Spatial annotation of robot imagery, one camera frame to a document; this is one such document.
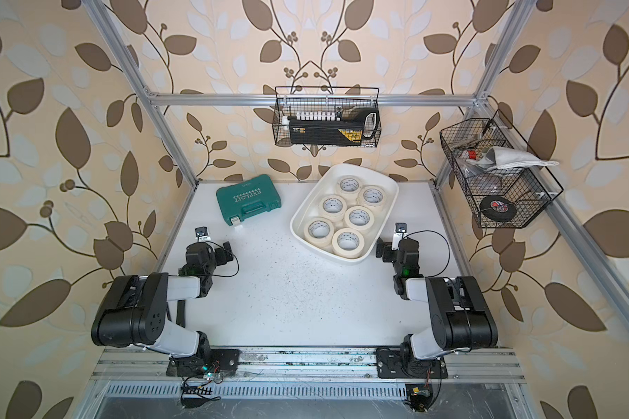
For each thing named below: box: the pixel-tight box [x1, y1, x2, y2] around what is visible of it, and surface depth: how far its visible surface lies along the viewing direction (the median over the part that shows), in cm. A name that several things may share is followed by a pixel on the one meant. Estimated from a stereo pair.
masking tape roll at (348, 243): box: [331, 227, 366, 260], surface depth 95 cm
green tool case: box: [215, 173, 283, 227], surface depth 111 cm
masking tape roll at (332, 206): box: [318, 193, 347, 220], surface depth 107 cm
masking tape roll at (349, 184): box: [336, 175, 364, 195], surface depth 114 cm
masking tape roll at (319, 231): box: [304, 218, 335, 248], surface depth 98 cm
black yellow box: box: [288, 107, 381, 146], surface depth 86 cm
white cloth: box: [476, 146, 560, 172], surface depth 63 cm
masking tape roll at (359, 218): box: [344, 206, 375, 232], surface depth 104 cm
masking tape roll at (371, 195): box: [356, 185, 387, 207], surface depth 110 cm
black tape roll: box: [479, 195, 518, 223], surface depth 73 cm
